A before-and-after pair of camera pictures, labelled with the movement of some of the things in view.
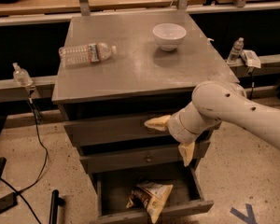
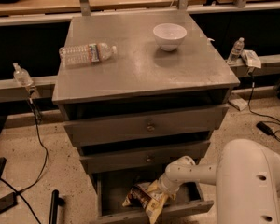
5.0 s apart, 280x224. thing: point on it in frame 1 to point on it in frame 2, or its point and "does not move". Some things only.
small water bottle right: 238,47 does not move
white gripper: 178,129 to 165,184
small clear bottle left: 21,76 does not move
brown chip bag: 152,195 does not move
